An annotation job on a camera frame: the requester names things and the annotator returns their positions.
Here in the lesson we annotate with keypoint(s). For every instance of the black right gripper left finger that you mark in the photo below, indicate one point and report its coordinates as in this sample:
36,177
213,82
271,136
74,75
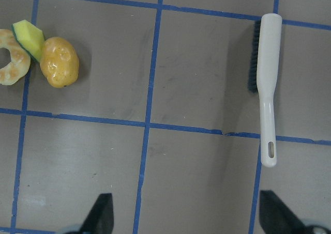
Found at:
101,216

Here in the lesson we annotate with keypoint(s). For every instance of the yellow toy potato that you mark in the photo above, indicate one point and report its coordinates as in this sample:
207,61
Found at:
59,62

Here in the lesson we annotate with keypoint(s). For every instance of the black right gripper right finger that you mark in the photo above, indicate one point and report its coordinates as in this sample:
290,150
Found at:
276,217

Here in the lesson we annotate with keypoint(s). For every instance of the yellow green sponge piece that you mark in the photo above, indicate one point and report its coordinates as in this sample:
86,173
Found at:
29,37

